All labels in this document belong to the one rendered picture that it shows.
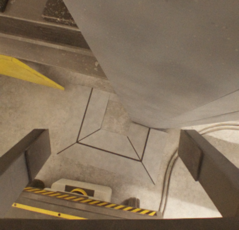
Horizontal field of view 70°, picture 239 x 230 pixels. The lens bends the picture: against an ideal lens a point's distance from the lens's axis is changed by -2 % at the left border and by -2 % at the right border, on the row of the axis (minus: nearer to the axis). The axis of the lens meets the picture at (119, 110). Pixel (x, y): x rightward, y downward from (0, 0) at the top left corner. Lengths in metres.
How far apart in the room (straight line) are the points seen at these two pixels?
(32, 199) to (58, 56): 0.48
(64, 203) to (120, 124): 0.45
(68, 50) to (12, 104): 0.66
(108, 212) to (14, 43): 0.61
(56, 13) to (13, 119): 0.89
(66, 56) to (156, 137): 0.56
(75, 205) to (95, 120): 0.43
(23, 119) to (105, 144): 0.49
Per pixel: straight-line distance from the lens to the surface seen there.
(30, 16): 0.33
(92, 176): 0.94
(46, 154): 0.17
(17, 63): 0.69
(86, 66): 0.53
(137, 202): 0.83
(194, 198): 0.98
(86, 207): 0.64
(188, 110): 0.20
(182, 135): 0.17
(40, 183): 0.97
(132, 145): 0.88
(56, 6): 0.31
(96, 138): 0.90
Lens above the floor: 0.89
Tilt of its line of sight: 80 degrees down
